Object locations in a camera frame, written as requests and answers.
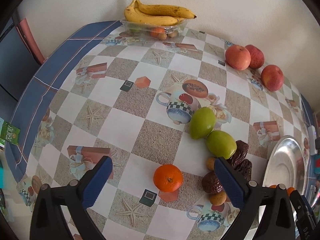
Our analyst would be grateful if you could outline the small longan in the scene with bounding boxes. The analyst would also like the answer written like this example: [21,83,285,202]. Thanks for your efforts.
[209,191,227,206]
[206,157,216,171]

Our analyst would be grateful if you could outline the right green jujube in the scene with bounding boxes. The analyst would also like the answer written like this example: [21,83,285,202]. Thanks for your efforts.
[206,131,237,159]

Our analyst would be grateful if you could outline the clear plastic fruit tray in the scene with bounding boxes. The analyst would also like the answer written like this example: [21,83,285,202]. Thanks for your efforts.
[120,19,188,41]

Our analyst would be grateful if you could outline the green tea packet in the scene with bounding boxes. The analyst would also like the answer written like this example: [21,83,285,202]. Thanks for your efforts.
[0,119,20,147]

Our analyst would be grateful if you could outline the teal box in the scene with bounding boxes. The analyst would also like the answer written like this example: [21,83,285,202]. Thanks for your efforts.
[314,154,320,175]

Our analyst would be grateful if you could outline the right red apple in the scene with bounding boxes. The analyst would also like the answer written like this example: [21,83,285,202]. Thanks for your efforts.
[261,64,284,92]

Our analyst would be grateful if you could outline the red chair back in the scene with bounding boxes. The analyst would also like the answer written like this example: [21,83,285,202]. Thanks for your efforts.
[20,18,45,64]

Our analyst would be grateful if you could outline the red apple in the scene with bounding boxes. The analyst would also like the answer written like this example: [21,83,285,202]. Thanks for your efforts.
[245,44,265,69]
[261,64,284,92]

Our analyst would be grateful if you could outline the pale pink apple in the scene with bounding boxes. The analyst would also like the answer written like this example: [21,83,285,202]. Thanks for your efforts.
[225,44,251,70]

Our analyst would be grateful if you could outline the upper yellow banana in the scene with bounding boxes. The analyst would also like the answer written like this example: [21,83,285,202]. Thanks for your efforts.
[136,0,197,19]

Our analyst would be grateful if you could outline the yellow banana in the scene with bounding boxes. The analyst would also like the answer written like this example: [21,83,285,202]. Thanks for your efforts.
[124,0,185,26]
[136,0,197,19]

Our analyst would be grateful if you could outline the green jujube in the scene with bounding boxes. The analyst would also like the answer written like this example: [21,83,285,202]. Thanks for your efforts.
[206,131,237,159]
[189,107,216,140]

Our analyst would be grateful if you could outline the large steel round tray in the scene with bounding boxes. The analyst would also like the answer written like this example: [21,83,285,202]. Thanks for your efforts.
[262,135,307,194]

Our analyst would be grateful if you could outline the left green jujube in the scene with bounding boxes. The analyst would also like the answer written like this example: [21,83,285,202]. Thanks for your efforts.
[189,107,216,140]

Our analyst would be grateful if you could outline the lower yellow banana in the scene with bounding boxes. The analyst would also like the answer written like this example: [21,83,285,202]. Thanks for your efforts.
[124,0,185,26]

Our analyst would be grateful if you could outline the checkered patterned tablecloth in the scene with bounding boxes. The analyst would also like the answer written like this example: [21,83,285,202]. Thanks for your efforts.
[4,21,311,239]

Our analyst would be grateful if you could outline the middle red apple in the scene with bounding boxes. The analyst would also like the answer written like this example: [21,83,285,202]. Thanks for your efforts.
[245,44,265,69]

